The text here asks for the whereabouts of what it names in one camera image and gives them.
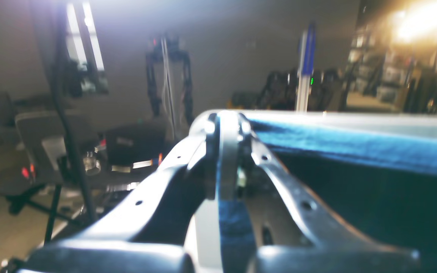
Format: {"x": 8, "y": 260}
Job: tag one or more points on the navy blue t-shirt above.
{"x": 384, "y": 185}

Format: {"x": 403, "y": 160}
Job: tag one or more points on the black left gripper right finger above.
{"x": 294, "y": 230}

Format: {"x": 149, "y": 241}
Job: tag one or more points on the black office chair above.
{"x": 39, "y": 136}

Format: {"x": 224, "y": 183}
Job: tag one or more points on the blue white post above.
{"x": 305, "y": 67}

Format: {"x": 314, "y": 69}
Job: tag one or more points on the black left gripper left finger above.
{"x": 144, "y": 233}

